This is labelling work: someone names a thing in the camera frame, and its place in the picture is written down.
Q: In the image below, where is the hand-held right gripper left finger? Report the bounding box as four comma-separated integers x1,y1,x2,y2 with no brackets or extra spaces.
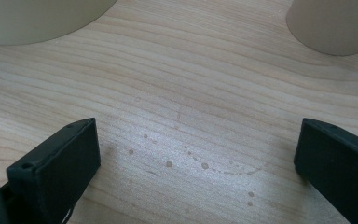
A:
6,117,102,224

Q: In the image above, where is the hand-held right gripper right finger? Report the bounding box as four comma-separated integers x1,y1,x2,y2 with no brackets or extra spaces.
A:
293,117,358,224

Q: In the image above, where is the brown paper cup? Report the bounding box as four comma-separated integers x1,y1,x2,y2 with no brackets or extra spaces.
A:
285,0,358,57

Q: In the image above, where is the beige rounded container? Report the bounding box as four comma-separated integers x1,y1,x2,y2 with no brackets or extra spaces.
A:
0,0,118,47

